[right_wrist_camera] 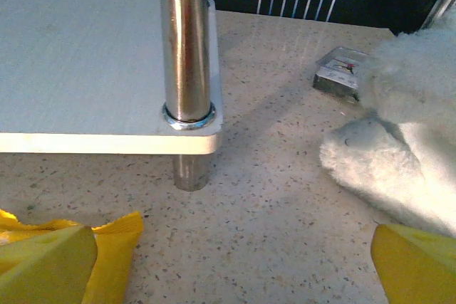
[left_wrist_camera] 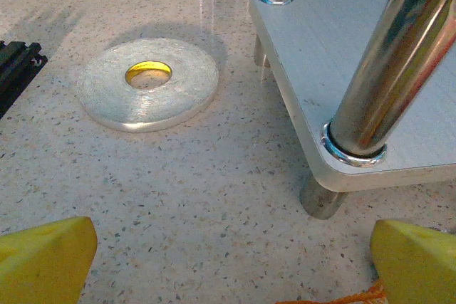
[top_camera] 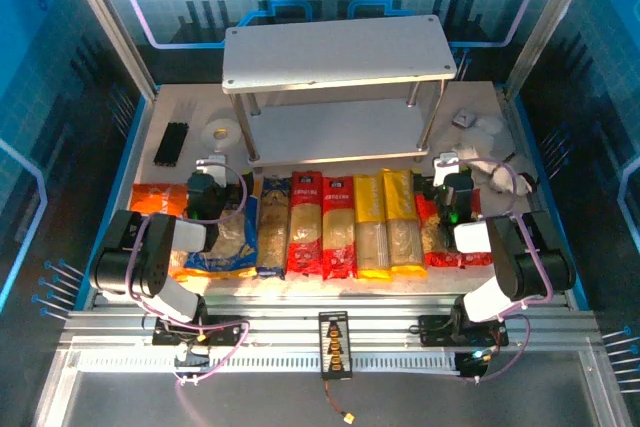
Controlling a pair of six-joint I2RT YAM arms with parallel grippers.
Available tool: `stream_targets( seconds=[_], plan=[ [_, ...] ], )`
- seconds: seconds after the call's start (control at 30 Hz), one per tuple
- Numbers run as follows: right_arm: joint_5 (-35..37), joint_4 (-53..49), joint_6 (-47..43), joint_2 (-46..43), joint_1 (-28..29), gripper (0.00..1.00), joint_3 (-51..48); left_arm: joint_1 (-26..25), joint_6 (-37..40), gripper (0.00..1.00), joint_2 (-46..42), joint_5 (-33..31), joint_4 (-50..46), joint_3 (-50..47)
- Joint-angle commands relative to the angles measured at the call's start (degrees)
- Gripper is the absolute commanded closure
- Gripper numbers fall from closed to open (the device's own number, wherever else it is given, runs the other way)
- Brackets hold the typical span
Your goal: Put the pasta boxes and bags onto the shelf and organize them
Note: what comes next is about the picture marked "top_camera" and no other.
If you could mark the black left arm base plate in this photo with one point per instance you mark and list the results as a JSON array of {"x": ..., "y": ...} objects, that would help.
[{"x": 230, "y": 332}]

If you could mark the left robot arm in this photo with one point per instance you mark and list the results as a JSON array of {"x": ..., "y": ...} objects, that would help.
[{"x": 150, "y": 252}]

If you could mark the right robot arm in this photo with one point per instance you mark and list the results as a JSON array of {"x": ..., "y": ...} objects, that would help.
[{"x": 520, "y": 257}]

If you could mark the white two-tier shelf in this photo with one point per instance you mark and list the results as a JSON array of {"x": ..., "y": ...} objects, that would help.
[{"x": 340, "y": 52}]

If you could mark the aluminium base frame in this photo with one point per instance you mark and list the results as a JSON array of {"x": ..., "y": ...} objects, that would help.
[{"x": 280, "y": 307}]

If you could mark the white plush toy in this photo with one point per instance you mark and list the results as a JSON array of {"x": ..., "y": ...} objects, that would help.
[{"x": 480, "y": 139}]

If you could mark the red short pasta bag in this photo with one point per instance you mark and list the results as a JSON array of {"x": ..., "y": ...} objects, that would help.
[{"x": 431, "y": 242}]

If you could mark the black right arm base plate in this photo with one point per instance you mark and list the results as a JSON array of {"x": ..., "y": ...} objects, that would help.
[{"x": 432, "y": 329}]

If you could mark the dark blue spaghetti pack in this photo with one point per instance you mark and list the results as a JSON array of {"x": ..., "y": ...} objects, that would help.
[{"x": 272, "y": 227}]

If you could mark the red spaghetti pack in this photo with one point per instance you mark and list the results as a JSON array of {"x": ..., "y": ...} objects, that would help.
[
  {"x": 305, "y": 227},
  {"x": 338, "y": 232}
]

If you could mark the black aluminium extrusion bar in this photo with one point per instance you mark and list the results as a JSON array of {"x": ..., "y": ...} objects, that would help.
[{"x": 171, "y": 143}]

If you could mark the blue and yellow pasta bag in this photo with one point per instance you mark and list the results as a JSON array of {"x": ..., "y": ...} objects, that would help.
[{"x": 235, "y": 242}]

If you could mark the black connector board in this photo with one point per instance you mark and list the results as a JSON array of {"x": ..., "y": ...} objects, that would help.
[{"x": 335, "y": 347}]

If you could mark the small grey box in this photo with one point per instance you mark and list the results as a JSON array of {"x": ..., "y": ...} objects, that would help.
[{"x": 464, "y": 119}]

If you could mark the aluminium frame post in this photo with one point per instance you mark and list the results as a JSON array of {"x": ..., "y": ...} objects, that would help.
[
  {"x": 107, "y": 22},
  {"x": 547, "y": 22}
]

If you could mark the orange short pasta bag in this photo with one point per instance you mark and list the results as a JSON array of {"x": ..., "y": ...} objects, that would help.
[{"x": 155, "y": 199}]

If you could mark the yellow spaghetti pack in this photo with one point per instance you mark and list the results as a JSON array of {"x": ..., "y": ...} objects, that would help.
[
  {"x": 405, "y": 232},
  {"x": 371, "y": 227}
]

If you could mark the black controller box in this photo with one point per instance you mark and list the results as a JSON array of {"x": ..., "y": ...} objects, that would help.
[{"x": 472, "y": 364}]

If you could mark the white tape roll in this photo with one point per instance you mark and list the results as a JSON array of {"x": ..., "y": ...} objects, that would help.
[{"x": 231, "y": 128}]

